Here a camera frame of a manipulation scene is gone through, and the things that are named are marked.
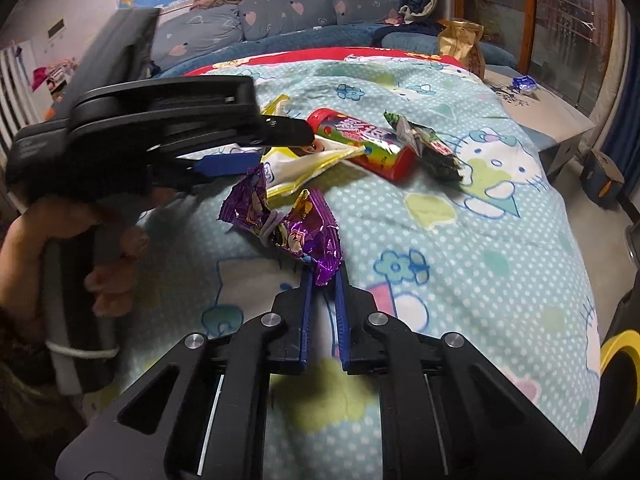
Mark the pink clothes pile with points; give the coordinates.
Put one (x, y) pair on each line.
(50, 77)

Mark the yellow and white wrapper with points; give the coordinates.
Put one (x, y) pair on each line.
(300, 170)

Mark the white slatted rack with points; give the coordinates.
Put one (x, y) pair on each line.
(15, 85)

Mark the small blue foil wrapper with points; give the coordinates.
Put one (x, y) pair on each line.
(525, 83)

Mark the dark cardboard box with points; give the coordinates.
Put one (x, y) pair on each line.
(600, 175)

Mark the dark cloth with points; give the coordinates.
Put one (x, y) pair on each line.
(405, 32)

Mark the cartoon cat printed blanket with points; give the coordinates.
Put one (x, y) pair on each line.
(450, 260)

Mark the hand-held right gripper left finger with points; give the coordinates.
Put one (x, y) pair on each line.
(306, 332)

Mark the purple foil wrapper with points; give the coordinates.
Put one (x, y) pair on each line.
(300, 230)

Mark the red snack tube can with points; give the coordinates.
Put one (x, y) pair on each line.
(395, 160)

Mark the gold snack bag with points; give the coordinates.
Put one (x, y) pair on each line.
(460, 45)

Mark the red floral blanket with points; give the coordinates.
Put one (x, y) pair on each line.
(300, 54)

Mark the person's left hand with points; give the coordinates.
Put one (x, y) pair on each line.
(30, 260)

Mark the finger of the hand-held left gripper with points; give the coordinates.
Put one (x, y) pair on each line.
(225, 165)
(285, 132)

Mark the yellow-rimmed black bin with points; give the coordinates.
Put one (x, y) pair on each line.
(617, 347)

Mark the dark green snack wrapper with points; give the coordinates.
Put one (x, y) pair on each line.
(440, 157)

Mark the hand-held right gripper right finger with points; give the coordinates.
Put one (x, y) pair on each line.
(341, 332)

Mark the blue heart-print sofa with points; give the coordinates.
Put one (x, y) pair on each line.
(280, 15)

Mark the wooden framed glass door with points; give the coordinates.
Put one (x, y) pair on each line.
(565, 35)

